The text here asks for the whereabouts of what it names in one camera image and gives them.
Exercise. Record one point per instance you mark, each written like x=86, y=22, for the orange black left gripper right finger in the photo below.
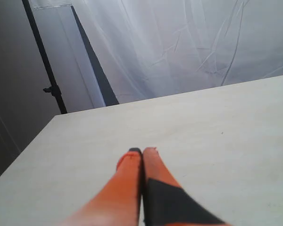
x=165, y=202

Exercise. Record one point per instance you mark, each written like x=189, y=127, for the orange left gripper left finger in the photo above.
x=118, y=202

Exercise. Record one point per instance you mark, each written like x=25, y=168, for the black stand pole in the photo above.
x=53, y=89

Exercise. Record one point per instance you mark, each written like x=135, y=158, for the white backdrop curtain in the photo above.
x=155, y=48

